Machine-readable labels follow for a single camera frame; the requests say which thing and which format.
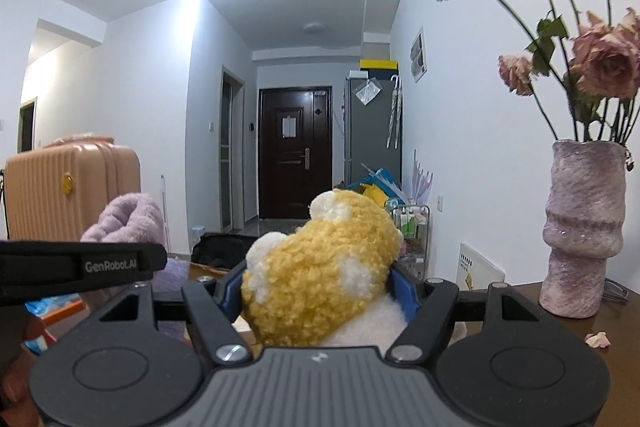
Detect bunch of dried pink roses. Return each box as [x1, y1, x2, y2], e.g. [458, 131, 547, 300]
[416, 0, 640, 145]

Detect clear plastic bag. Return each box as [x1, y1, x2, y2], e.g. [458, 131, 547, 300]
[355, 82, 381, 105]

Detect black bag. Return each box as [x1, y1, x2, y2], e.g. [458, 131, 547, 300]
[191, 232, 261, 269]

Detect pink ribbed suitcase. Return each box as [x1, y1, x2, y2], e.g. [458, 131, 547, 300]
[4, 141, 142, 243]

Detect blue tissue pack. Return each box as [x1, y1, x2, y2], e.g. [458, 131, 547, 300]
[22, 298, 71, 314]

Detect lilac fluffy headband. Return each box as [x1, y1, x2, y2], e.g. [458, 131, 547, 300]
[80, 192, 191, 295]

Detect yellow and white plush toy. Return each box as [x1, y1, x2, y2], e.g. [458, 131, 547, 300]
[240, 188, 416, 350]

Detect pink textured vase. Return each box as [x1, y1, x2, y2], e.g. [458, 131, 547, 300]
[539, 139, 633, 319]

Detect white flat panel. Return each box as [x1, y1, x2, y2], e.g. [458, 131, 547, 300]
[459, 242, 507, 293]

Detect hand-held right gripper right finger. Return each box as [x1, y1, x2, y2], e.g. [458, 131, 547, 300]
[390, 266, 541, 365]

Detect grey-framed side door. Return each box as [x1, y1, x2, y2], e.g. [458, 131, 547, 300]
[220, 66, 246, 233]

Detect pink fluffy cloth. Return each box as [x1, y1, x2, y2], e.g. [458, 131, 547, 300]
[44, 133, 115, 148]

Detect red cardboard box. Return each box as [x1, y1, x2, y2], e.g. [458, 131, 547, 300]
[37, 263, 261, 348]

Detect eyeglasses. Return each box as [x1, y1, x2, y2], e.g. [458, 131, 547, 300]
[602, 279, 631, 303]

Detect person's left hand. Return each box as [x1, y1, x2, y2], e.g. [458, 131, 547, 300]
[0, 311, 48, 427]

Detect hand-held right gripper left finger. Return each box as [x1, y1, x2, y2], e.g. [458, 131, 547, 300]
[97, 259, 253, 366]

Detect folded clear umbrella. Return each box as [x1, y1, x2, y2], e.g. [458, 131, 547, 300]
[387, 75, 403, 150]

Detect metal trolley rack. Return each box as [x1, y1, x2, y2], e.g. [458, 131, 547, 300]
[385, 203, 431, 280]

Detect dark brown entrance door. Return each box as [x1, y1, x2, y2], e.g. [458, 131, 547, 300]
[258, 87, 333, 220]

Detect grey metal cabinet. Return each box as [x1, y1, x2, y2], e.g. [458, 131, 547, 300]
[344, 76, 403, 192]

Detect framed wall picture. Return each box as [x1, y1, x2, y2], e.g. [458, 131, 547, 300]
[410, 27, 428, 82]

